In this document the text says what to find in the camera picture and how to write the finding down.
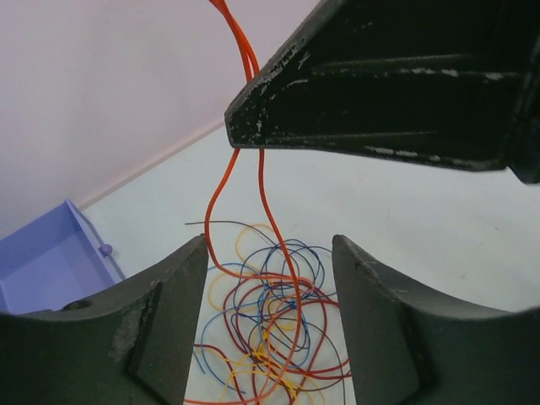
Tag lavender plastic tray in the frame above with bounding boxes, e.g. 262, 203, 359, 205
1, 199, 125, 315

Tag light blue cable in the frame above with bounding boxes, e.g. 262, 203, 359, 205
194, 262, 316, 373

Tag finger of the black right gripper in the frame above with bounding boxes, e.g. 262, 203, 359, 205
224, 0, 539, 184

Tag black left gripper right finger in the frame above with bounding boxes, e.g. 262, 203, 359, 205
332, 235, 539, 404

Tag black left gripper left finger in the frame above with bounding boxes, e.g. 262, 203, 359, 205
1, 235, 208, 404

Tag orange-red cable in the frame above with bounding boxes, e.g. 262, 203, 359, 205
183, 0, 305, 405

